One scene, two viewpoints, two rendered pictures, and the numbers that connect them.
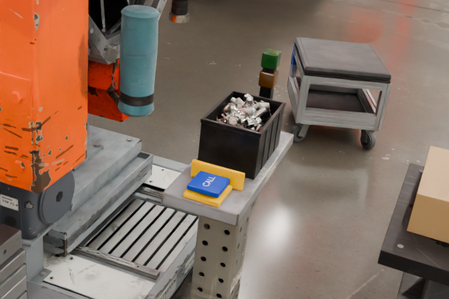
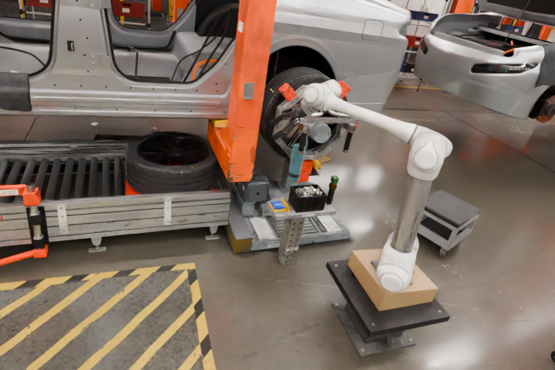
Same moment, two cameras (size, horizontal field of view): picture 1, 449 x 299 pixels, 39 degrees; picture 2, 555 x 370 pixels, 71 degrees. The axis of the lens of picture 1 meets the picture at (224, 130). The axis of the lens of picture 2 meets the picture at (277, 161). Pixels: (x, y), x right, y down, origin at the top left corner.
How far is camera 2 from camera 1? 160 cm
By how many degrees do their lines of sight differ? 42
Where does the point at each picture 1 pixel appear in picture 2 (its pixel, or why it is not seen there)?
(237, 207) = (278, 215)
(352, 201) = not seen: hidden behind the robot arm
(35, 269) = (249, 214)
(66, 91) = (244, 158)
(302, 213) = not seen: hidden behind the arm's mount
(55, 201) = (255, 194)
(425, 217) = (352, 262)
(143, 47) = (295, 158)
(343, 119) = (430, 235)
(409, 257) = (333, 268)
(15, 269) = (225, 202)
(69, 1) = (248, 135)
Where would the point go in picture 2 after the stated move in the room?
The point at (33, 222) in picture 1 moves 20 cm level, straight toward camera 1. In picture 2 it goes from (246, 196) to (229, 208)
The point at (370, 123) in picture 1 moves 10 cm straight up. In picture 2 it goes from (443, 244) to (448, 234)
